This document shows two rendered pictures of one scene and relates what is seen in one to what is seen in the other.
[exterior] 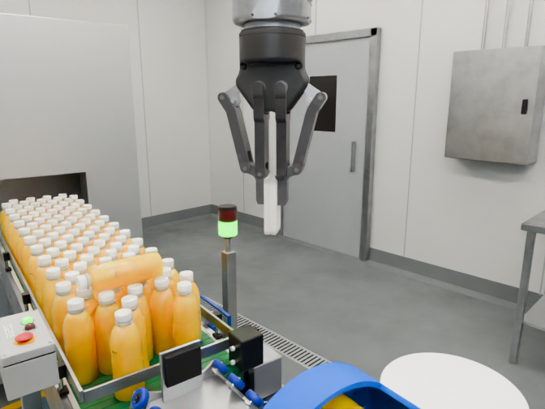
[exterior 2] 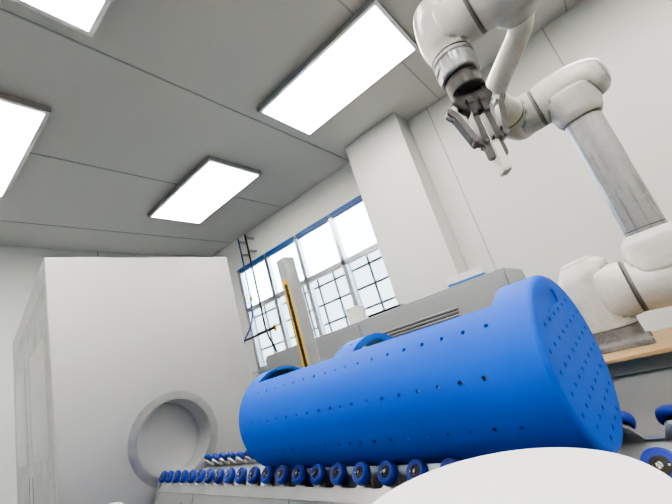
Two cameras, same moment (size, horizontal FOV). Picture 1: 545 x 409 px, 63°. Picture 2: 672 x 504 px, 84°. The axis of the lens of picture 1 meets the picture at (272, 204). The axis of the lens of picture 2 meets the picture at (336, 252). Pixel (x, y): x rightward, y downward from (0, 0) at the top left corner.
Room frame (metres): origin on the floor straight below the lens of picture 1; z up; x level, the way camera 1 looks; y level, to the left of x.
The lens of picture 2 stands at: (1.14, -0.49, 1.18)
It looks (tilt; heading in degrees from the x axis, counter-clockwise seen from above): 17 degrees up; 169
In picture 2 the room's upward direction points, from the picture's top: 17 degrees counter-clockwise
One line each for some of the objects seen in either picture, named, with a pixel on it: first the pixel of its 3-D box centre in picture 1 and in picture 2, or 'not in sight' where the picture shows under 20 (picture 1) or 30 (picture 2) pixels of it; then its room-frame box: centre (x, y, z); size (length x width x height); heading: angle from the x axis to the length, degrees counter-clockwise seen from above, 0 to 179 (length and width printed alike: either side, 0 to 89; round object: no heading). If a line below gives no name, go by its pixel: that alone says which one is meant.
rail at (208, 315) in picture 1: (134, 257); not in sight; (1.74, 0.57, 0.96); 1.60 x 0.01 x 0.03; 37
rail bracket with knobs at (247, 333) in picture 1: (244, 350); not in sight; (1.07, 0.08, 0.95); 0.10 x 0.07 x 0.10; 127
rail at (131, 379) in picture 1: (169, 365); not in sight; (0.97, 0.26, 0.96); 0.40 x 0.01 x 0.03; 127
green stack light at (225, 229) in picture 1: (228, 227); not in sight; (1.43, 0.15, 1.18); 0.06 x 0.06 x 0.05
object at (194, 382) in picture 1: (182, 372); not in sight; (0.91, 0.21, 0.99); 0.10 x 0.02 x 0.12; 127
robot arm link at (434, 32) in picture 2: not in sight; (444, 28); (0.54, 0.01, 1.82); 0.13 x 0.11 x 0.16; 42
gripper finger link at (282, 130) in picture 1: (283, 131); (476, 123); (0.53, -0.01, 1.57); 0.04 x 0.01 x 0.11; 168
